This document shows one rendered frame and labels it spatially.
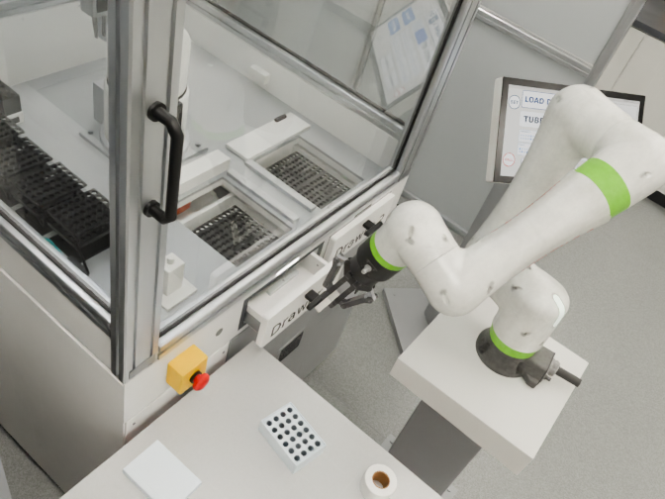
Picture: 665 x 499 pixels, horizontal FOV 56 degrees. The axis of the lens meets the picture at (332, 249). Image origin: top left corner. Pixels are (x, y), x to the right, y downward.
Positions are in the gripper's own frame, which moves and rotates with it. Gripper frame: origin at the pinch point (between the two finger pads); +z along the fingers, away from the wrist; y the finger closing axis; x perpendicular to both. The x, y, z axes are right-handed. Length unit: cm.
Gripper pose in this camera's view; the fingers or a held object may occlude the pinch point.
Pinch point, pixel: (327, 301)
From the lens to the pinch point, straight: 144.8
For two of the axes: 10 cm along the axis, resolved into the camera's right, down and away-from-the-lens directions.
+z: -4.8, 4.5, 7.5
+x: 5.9, -4.6, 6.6
